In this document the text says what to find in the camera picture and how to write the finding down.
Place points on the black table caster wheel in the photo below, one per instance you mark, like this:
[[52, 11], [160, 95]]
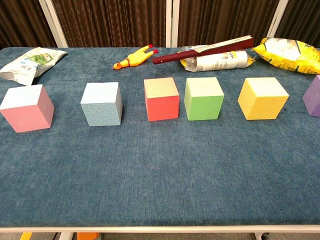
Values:
[[265, 237]]

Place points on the yellow bag of cotton balls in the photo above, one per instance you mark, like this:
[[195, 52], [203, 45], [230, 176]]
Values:
[[287, 60]]

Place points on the pink foam cube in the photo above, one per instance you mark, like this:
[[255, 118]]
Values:
[[27, 117]]

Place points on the purple foam cube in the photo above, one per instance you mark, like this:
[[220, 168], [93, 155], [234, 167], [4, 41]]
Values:
[[313, 100]]

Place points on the light blue foam cube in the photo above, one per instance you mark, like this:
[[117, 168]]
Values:
[[100, 112]]

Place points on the brown curtain partition panel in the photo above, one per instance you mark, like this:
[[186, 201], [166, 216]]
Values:
[[225, 20], [302, 17], [112, 22], [15, 25]]

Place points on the clear plastic wrapped white roll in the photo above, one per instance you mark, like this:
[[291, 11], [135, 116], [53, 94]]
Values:
[[220, 62]]

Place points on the yellow floor tape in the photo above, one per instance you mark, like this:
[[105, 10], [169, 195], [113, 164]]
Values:
[[25, 236]]

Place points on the yellow foam cube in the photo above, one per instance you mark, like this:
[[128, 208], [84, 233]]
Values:
[[260, 107]]

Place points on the red foam cube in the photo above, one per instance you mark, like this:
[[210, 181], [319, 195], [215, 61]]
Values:
[[162, 110]]

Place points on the orange object under table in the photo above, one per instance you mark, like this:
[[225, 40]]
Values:
[[87, 236]]

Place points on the green foam cube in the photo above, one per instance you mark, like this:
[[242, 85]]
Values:
[[205, 107]]

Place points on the white green snack bag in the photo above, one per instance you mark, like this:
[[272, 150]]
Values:
[[30, 65]]

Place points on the white table frame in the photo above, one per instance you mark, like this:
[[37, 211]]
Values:
[[160, 229]]

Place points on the blue fabric table cover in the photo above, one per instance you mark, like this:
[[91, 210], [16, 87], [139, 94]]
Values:
[[160, 175]]

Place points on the yellow rubber chicken toy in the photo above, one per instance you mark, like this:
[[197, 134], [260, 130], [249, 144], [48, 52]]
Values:
[[135, 60]]

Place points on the dark red folded fan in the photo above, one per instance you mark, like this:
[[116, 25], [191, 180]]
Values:
[[175, 57]]

